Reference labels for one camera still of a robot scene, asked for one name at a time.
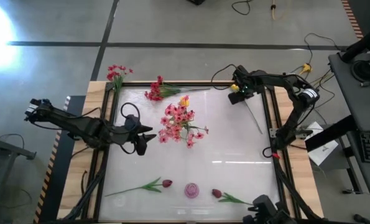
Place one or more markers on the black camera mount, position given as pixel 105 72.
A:
pixel 265 207

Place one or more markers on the black slanted pole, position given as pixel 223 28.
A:
pixel 362 43

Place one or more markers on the grey office desk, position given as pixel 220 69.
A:
pixel 349 102

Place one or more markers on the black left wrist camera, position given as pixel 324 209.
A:
pixel 141 148

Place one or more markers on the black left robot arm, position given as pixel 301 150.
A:
pixel 79 126

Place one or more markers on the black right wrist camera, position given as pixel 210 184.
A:
pixel 236 98

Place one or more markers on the grey metal stand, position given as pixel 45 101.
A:
pixel 7 147

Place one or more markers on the red flower bunch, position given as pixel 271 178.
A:
pixel 111 75
pixel 155 90

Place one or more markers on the purple glass vase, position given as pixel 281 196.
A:
pixel 191 190

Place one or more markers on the pink flower bunch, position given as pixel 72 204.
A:
pixel 175 119

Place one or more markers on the yellow power plug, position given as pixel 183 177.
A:
pixel 306 67

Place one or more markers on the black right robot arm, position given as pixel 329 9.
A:
pixel 284 81

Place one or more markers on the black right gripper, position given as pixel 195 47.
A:
pixel 248 81

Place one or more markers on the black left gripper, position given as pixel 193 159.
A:
pixel 129 130

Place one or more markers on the black aluminium table frame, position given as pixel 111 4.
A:
pixel 187 83

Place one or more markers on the white paper sheet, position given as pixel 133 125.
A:
pixel 323 149

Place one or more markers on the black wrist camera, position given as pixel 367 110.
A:
pixel 236 98
pixel 141 148

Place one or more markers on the yellow tulip green stem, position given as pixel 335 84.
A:
pixel 234 88
pixel 184 101

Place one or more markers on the black coiled headset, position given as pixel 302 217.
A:
pixel 363 70

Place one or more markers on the red tulip green stem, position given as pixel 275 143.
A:
pixel 167 183
pixel 216 193

